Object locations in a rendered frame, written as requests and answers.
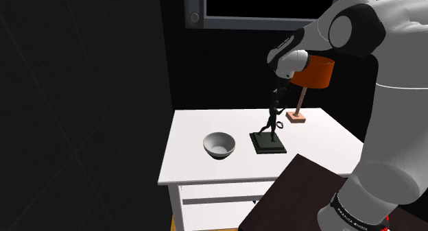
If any orange shade table lamp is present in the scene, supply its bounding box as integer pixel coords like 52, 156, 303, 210
285, 55, 335, 124

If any black figure on square base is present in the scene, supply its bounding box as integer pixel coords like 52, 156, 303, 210
249, 95, 289, 155

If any white bedside table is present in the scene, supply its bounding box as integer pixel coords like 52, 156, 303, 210
157, 107, 365, 231

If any grey bowl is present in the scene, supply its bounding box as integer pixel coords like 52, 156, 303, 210
202, 132, 237, 160

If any grey framed window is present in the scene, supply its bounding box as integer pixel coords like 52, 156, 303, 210
183, 0, 345, 32

